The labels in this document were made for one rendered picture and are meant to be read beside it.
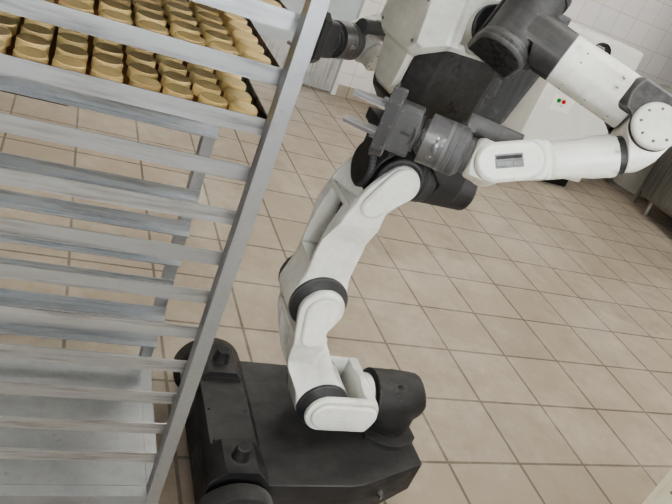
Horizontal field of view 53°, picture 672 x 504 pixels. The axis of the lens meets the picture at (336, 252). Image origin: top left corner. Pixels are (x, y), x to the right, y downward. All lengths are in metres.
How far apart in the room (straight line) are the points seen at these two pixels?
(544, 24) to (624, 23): 5.68
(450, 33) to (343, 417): 1.01
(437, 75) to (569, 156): 0.32
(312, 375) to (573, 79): 0.97
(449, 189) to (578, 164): 0.42
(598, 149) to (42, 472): 1.31
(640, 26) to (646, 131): 5.84
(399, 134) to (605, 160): 0.34
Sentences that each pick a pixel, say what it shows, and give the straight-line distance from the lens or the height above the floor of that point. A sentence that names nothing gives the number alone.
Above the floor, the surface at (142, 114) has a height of 0.87.
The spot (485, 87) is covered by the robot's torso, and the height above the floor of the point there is 1.21.
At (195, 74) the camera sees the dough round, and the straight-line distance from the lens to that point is 1.28.
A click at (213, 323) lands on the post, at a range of 1.32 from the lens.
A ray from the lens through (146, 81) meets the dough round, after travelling 1.16.
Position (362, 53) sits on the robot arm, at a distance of 1.72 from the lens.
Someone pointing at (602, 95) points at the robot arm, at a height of 1.30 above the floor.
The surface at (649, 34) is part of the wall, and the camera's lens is 7.11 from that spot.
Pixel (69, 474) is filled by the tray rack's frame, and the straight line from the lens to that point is 1.68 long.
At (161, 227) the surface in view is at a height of 0.59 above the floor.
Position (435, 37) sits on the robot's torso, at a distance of 1.30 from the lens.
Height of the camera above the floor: 1.43
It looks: 27 degrees down
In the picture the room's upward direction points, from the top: 23 degrees clockwise
